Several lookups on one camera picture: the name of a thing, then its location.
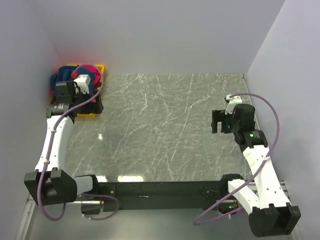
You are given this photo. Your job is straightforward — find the blue t shirt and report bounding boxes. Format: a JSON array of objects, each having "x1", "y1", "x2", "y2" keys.
[{"x1": 50, "y1": 65, "x2": 96, "y2": 91}]

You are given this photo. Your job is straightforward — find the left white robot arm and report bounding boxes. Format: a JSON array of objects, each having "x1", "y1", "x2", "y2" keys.
[{"x1": 24, "y1": 74, "x2": 104, "y2": 206}]

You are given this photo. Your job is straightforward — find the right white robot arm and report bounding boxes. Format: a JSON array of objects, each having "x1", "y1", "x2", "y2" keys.
[{"x1": 211, "y1": 103, "x2": 301, "y2": 238}]

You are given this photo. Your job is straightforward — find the yellow plastic bin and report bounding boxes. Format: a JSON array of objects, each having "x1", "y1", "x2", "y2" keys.
[{"x1": 48, "y1": 63, "x2": 106, "y2": 119}]

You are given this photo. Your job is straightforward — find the pink t shirt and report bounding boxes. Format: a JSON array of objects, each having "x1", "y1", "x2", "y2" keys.
[{"x1": 77, "y1": 65, "x2": 101, "y2": 98}]

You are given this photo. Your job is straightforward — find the black base beam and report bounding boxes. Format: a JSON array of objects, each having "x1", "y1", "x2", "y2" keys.
[{"x1": 93, "y1": 180, "x2": 228, "y2": 210}]

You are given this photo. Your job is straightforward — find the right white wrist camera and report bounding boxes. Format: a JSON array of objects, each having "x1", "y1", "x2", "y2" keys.
[{"x1": 225, "y1": 94, "x2": 243, "y2": 115}]

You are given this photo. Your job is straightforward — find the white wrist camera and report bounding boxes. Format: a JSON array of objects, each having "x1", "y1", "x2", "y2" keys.
[
  {"x1": 73, "y1": 74, "x2": 91, "y2": 94},
  {"x1": 225, "y1": 94, "x2": 243, "y2": 115}
]

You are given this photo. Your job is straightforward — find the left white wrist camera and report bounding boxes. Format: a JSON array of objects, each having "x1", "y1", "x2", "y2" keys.
[{"x1": 73, "y1": 74, "x2": 91, "y2": 94}]

